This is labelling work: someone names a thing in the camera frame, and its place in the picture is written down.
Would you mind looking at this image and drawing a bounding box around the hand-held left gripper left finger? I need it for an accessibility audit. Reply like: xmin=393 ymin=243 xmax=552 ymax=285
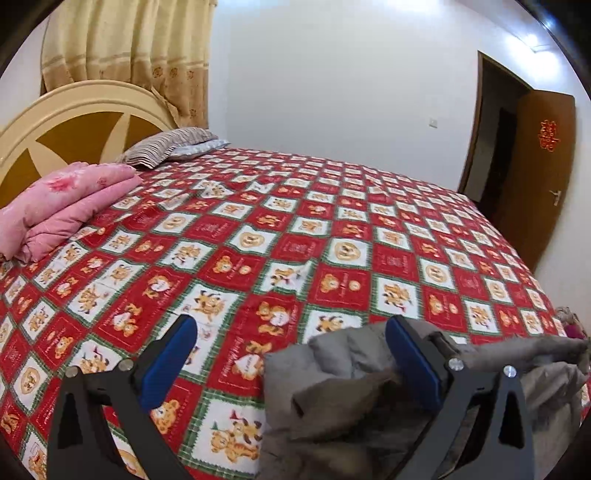
xmin=46 ymin=314 xmax=199 ymax=480

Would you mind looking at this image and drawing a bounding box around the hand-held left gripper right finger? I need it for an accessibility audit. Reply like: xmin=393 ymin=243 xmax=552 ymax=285
xmin=385 ymin=315 xmax=537 ymax=480

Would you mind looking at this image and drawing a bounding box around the grey puffer jacket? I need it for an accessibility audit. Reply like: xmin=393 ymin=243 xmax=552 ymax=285
xmin=261 ymin=322 xmax=591 ymax=480

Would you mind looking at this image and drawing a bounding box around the pink cloth pile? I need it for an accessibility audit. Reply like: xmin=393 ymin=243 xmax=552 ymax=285
xmin=554 ymin=306 xmax=585 ymax=340

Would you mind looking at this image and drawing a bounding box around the red printed bed sheet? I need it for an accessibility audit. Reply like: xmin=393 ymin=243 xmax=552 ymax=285
xmin=0 ymin=145 xmax=570 ymax=480

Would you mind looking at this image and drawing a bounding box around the folded pink quilt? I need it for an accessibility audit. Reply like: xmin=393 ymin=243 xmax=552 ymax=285
xmin=0 ymin=161 xmax=144 ymax=263

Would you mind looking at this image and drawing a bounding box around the blue-grey pillow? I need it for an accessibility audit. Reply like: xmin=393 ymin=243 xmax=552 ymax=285
xmin=168 ymin=138 xmax=230 ymax=161

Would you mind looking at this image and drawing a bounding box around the brown wooden door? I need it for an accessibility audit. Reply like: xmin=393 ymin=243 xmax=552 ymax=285
xmin=496 ymin=88 xmax=577 ymax=273

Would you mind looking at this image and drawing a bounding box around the striped pillow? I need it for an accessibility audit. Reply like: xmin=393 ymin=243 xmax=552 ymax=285
xmin=115 ymin=128 xmax=218 ymax=168

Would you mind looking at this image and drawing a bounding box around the red paper door decoration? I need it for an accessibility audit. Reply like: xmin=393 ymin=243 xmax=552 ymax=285
xmin=540 ymin=119 xmax=559 ymax=152

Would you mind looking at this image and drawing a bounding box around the cream and brown headboard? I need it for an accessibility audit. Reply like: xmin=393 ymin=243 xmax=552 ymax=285
xmin=0 ymin=79 xmax=179 ymax=209

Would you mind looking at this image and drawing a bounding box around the beige patterned curtain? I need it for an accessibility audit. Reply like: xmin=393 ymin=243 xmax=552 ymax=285
xmin=41 ymin=0 xmax=218 ymax=129

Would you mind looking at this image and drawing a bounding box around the dark wooden door frame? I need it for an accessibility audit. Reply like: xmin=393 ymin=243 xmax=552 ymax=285
xmin=457 ymin=51 xmax=537 ymax=204

